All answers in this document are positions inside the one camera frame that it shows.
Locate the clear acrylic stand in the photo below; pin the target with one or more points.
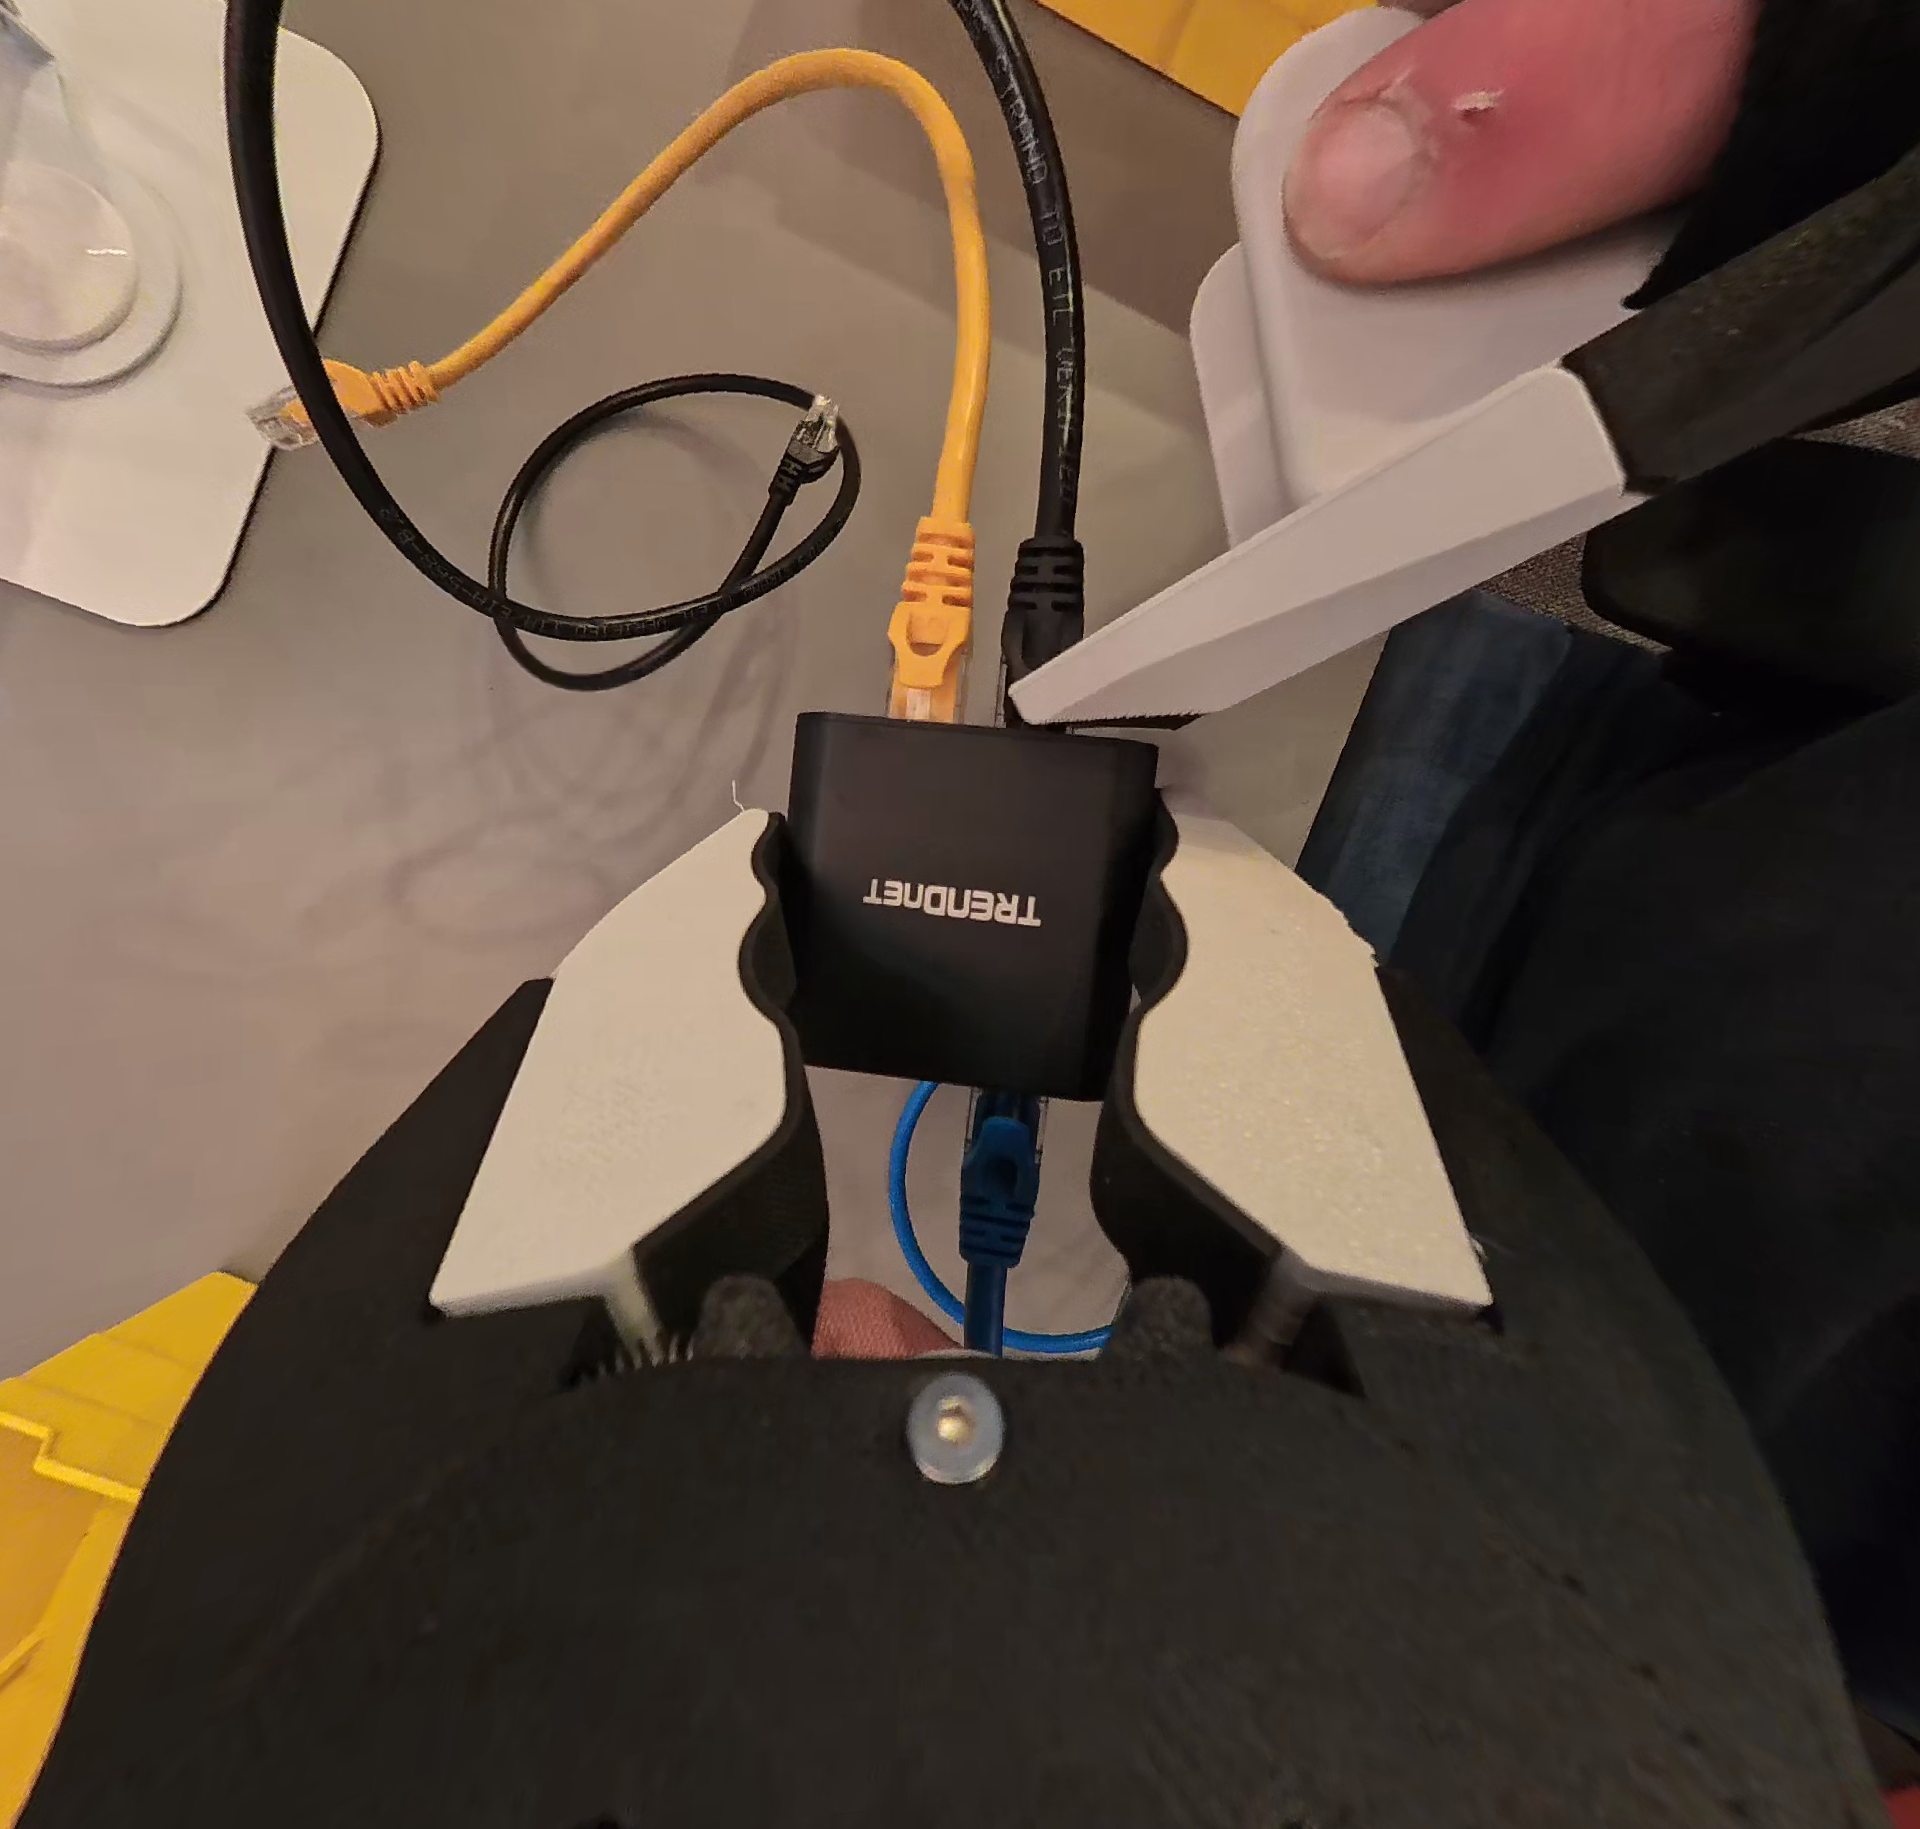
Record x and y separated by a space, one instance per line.
76 253

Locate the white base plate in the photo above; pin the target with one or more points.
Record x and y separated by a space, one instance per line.
255 208

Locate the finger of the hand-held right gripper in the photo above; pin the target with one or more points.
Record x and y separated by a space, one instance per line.
1321 586

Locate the black network switch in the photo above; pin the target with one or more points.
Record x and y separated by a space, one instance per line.
975 841

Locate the person's right hand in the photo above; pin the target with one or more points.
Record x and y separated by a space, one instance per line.
1531 133

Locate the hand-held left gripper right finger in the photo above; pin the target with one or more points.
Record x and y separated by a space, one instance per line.
1305 1110

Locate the person's blue jeans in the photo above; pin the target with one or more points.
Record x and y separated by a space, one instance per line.
1426 781

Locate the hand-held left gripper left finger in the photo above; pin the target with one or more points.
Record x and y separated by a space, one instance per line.
631 1110

